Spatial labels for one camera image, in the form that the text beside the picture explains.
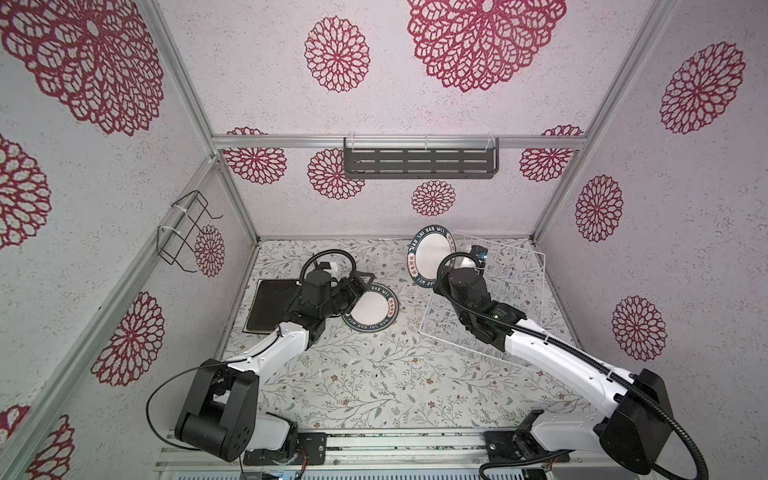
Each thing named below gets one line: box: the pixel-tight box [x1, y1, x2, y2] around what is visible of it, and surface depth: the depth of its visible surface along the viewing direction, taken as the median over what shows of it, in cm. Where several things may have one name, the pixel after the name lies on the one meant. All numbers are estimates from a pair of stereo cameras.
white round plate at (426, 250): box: [407, 224, 457, 289], surface depth 87 cm
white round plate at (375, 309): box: [342, 282, 400, 333], surface depth 99 cm
